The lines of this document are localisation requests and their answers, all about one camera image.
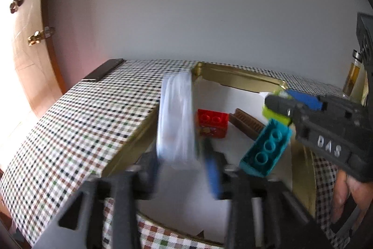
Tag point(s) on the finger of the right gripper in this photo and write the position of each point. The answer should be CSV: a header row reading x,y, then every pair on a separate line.
x,y
311,101
278,105

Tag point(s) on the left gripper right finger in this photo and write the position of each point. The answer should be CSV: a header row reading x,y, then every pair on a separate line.
x,y
263,214

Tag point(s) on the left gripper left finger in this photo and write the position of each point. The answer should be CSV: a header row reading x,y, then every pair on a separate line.
x,y
80,222

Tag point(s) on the green toy brick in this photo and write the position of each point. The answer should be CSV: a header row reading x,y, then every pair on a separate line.
x,y
267,113

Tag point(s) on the brown folding comb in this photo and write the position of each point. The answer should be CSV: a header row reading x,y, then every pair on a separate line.
x,y
246,123

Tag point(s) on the teal toy brick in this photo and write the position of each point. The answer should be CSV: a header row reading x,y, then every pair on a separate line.
x,y
266,150

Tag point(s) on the red toy brick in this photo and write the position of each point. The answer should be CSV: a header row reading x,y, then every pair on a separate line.
x,y
212,123

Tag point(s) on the clear plastic card case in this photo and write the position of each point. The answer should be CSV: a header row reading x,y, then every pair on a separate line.
x,y
176,142

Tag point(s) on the glass tea bottle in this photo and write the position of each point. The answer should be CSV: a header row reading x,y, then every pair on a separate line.
x,y
354,82

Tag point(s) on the gold metal tin box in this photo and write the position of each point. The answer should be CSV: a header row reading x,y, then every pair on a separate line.
x,y
295,168

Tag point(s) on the white paper tin liner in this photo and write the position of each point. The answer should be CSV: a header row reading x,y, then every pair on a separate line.
x,y
183,200

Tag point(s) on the checkered tablecloth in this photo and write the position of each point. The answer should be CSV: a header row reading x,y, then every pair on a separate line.
x,y
91,123

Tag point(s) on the brown wooden door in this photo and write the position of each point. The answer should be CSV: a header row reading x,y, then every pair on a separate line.
x,y
36,66

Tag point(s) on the dark flat phone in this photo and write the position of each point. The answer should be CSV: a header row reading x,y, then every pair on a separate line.
x,y
104,69

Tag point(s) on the brass door handle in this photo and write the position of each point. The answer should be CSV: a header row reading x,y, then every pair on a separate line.
x,y
38,36

